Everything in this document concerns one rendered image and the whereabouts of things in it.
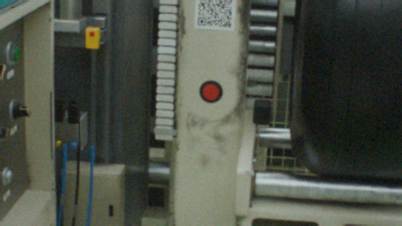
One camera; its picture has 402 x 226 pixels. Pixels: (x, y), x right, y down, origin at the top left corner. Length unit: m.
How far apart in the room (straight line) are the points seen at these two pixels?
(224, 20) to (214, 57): 0.08
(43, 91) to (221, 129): 0.36
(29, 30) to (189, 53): 0.32
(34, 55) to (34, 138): 0.15
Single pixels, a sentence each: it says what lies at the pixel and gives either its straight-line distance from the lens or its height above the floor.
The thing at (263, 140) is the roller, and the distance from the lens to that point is 1.79.
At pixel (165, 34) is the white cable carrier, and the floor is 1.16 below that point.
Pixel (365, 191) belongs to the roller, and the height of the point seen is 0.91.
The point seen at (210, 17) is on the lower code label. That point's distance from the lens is 1.52.
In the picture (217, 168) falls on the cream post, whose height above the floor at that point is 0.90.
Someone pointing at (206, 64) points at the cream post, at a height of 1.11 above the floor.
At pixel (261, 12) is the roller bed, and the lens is 1.92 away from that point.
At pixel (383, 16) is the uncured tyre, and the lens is 1.33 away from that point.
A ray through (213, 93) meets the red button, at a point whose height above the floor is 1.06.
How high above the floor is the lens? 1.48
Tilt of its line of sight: 17 degrees down
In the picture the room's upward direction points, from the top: 3 degrees clockwise
